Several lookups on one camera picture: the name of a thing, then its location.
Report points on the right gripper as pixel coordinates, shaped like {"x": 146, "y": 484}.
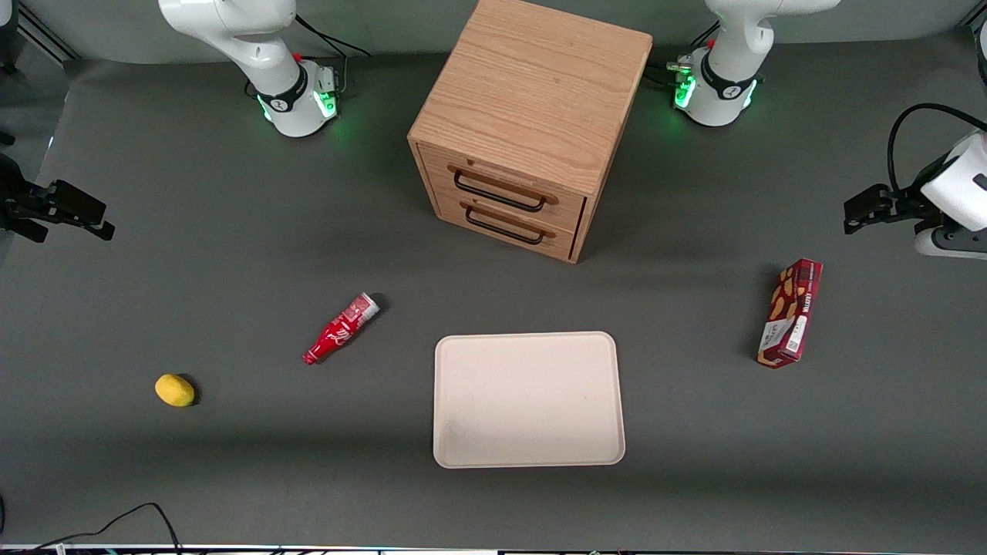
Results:
{"x": 17, "y": 202}

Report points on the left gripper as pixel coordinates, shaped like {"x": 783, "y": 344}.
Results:
{"x": 904, "y": 202}

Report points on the red cookie box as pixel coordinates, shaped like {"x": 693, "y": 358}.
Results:
{"x": 790, "y": 312}

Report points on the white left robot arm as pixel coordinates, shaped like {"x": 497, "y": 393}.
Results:
{"x": 732, "y": 54}

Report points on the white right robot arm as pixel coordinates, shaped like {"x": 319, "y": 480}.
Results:
{"x": 254, "y": 46}

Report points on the beige plastic tray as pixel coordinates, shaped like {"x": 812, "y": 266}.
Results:
{"x": 528, "y": 401}

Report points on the yellow lemon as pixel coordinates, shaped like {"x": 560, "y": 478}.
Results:
{"x": 175, "y": 390}

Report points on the red cola bottle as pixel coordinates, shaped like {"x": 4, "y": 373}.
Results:
{"x": 339, "y": 330}

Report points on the dark grey table mat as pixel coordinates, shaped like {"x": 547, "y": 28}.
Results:
{"x": 231, "y": 462}

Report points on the wooden drawer cabinet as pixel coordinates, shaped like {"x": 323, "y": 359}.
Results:
{"x": 540, "y": 85}

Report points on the wooden drawer front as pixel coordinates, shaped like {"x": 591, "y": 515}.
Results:
{"x": 509, "y": 231}
{"x": 505, "y": 173}

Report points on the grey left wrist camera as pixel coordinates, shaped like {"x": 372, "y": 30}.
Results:
{"x": 956, "y": 245}

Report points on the dark frame rail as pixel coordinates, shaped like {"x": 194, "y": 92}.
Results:
{"x": 46, "y": 35}

